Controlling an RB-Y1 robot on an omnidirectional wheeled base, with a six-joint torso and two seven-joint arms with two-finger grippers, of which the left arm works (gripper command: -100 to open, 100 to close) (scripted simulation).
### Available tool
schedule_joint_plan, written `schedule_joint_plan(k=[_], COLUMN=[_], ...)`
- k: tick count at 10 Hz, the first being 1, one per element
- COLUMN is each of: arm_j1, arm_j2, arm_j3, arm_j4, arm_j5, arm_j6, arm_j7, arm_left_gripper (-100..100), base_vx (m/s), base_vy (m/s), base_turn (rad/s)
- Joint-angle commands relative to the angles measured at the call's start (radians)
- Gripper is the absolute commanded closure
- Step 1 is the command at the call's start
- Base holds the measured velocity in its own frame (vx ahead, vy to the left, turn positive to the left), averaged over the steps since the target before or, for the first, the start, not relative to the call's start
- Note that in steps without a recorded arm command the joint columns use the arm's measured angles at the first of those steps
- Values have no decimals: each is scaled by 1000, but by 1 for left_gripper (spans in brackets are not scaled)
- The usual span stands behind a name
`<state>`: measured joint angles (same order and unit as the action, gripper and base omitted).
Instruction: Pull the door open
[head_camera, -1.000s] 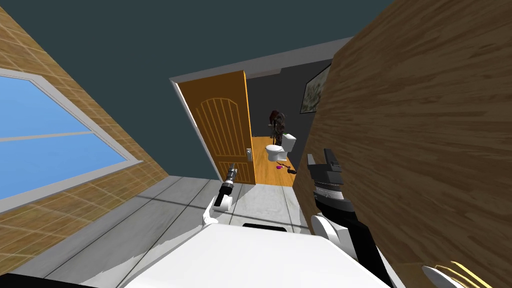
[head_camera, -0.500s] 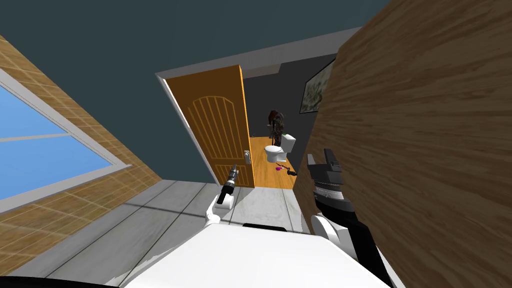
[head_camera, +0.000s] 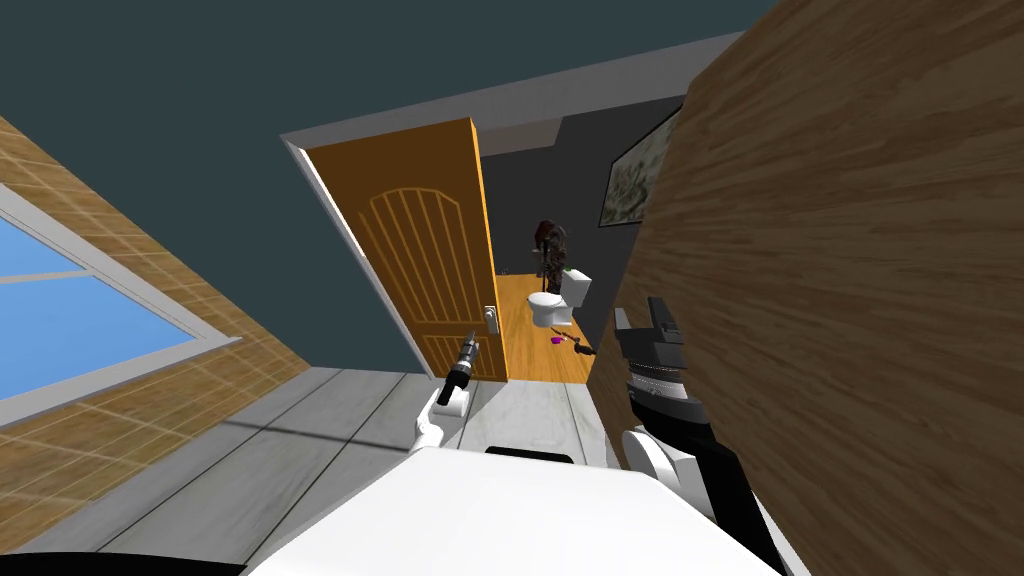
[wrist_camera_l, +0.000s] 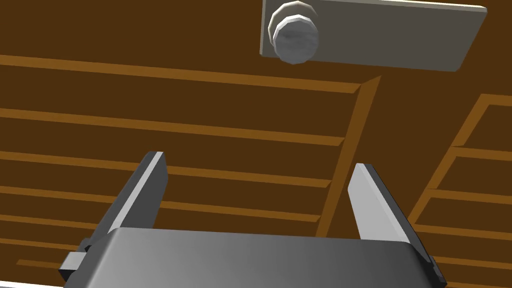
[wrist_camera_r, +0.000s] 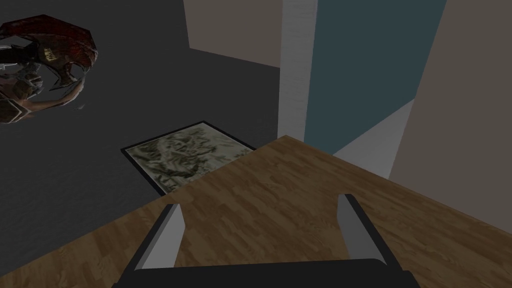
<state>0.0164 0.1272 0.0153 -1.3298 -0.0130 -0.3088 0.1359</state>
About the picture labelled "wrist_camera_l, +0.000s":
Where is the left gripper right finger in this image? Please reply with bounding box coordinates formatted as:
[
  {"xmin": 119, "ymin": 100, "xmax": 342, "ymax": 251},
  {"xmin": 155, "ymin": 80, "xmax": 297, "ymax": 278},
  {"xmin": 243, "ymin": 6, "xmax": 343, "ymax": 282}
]
[{"xmin": 347, "ymin": 162, "xmax": 435, "ymax": 268}]

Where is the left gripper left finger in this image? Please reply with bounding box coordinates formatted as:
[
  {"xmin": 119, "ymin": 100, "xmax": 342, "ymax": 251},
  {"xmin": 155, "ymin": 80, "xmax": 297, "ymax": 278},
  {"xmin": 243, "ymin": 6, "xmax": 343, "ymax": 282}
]
[{"xmin": 85, "ymin": 150, "xmax": 169, "ymax": 251}]

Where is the brown panelled wooden door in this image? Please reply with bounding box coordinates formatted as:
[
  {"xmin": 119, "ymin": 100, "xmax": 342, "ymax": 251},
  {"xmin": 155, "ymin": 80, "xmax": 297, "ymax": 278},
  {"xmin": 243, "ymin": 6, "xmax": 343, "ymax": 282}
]
[{"xmin": 0, "ymin": 0, "xmax": 512, "ymax": 288}]

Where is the grey round door knob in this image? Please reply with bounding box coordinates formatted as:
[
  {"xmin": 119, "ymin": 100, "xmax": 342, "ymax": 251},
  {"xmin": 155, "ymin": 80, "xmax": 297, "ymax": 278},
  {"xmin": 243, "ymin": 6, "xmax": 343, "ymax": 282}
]
[{"xmin": 259, "ymin": 0, "xmax": 489, "ymax": 73}]

